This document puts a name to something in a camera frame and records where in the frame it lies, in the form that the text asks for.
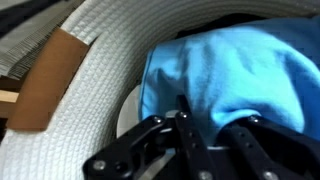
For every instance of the white woven basket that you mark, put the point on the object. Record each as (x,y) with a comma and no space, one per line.
(100,83)

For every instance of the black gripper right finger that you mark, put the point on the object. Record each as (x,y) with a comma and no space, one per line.
(266,150)

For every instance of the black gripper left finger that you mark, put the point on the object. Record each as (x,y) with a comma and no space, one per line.
(186,146)

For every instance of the blue cloth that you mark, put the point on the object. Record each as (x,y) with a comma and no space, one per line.
(233,73)

